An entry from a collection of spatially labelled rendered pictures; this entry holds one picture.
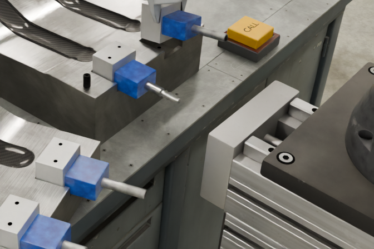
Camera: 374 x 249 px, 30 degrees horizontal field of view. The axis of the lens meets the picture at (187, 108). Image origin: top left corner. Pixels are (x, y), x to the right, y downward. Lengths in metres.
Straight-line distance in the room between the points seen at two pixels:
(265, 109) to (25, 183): 0.30
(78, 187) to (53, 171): 0.04
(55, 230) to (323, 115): 0.31
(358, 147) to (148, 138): 0.44
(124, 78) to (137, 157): 0.11
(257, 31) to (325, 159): 0.59
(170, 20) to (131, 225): 0.37
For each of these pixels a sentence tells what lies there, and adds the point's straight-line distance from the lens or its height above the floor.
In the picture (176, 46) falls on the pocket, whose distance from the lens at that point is 1.07.
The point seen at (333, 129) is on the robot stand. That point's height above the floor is 1.04.
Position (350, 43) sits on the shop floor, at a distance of 2.92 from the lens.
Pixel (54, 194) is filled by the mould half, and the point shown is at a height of 0.86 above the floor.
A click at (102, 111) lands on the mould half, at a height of 0.86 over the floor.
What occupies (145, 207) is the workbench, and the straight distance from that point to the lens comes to 1.19.
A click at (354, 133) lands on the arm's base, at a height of 1.06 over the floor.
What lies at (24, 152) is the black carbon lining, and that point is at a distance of 0.90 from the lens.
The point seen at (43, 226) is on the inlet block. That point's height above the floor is 0.87.
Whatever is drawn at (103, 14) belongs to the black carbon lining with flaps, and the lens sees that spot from 1.12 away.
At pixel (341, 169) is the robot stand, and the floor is 1.04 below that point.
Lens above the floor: 1.44
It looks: 37 degrees down
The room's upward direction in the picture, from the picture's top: 6 degrees clockwise
